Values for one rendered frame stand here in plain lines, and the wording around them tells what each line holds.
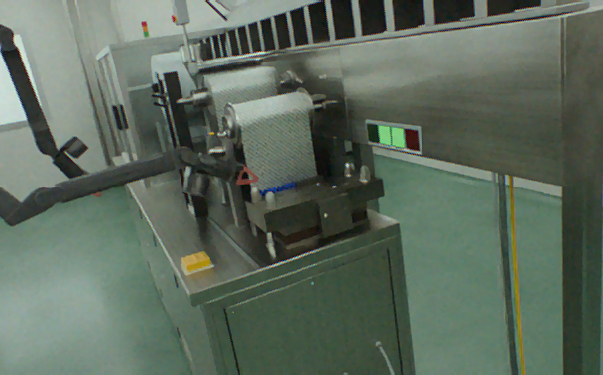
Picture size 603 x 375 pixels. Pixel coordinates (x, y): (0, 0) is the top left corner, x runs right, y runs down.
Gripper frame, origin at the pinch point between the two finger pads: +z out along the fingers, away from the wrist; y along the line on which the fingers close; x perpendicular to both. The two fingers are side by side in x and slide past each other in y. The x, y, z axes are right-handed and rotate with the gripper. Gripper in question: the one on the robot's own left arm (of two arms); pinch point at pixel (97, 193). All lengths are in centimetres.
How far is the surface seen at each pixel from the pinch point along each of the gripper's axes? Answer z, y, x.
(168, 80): -17, -22, -44
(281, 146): 14, -59, -48
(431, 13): -7, -112, -75
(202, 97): -7, -29, -47
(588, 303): 58, -140, -53
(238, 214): 25, -48, -25
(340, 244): 37, -85, -34
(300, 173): 25, -59, -47
